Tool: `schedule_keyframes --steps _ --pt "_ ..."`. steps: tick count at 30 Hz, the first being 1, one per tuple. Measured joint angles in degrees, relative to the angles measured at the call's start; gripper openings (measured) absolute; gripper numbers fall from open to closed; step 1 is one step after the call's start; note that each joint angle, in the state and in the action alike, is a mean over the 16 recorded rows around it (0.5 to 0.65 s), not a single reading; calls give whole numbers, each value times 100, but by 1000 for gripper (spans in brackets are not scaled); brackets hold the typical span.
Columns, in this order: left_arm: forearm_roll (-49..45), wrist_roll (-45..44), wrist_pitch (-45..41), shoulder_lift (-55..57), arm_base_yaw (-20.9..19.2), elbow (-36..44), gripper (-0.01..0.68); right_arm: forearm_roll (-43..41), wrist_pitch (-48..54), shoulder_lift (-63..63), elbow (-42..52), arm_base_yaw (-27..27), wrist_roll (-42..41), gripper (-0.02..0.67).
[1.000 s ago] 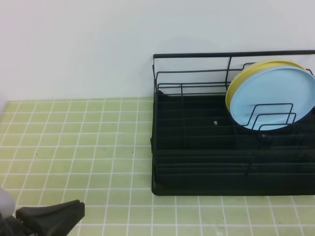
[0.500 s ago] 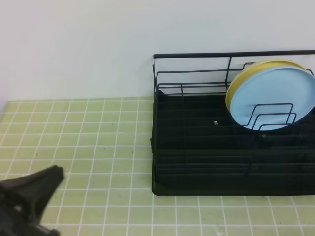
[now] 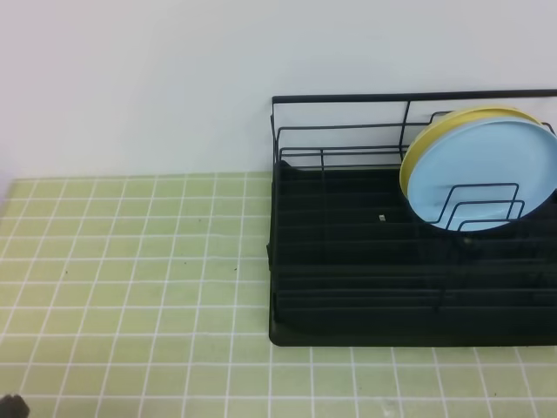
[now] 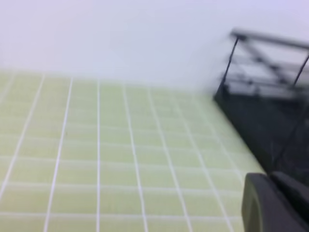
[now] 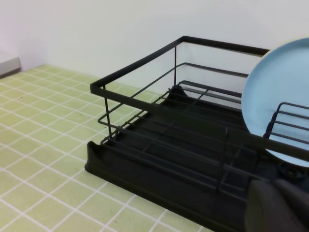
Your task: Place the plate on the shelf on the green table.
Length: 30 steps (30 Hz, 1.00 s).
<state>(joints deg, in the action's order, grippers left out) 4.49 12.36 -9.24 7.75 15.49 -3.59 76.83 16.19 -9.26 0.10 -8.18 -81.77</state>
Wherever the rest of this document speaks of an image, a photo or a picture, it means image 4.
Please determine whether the black wire dish rack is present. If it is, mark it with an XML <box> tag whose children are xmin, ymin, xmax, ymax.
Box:
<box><xmin>213</xmin><ymin>29</ymin><xmax>309</xmax><ymax>183</ymax></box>

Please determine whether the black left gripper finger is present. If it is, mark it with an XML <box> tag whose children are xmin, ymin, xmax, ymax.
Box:
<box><xmin>242</xmin><ymin>172</ymin><xmax>309</xmax><ymax>232</ymax></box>

